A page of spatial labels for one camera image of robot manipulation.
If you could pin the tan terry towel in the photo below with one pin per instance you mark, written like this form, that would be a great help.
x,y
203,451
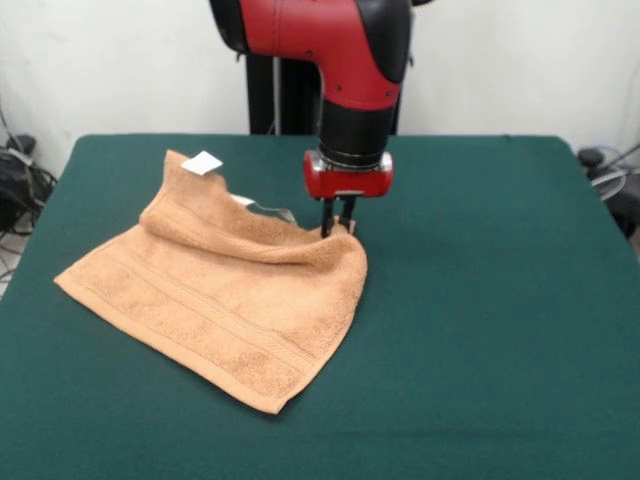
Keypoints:
x,y
225,295

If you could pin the dark green table cloth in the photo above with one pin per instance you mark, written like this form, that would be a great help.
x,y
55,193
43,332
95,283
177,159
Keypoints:
x,y
500,300

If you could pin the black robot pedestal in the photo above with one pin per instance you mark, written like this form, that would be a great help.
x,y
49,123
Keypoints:
x,y
280,95

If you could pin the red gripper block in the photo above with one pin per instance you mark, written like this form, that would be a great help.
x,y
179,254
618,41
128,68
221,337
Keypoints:
x,y
347,182

